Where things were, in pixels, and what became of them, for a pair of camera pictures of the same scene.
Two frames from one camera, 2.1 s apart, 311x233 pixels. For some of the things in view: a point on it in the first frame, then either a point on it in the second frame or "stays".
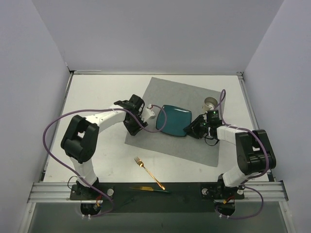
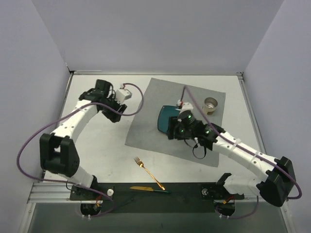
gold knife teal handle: [149, 189] stays
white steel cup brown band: [210, 103] stays
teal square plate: [177, 120] stays
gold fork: [137, 159] stays
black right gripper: [198, 126] -> [171, 128]
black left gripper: [135, 124] -> [116, 110]
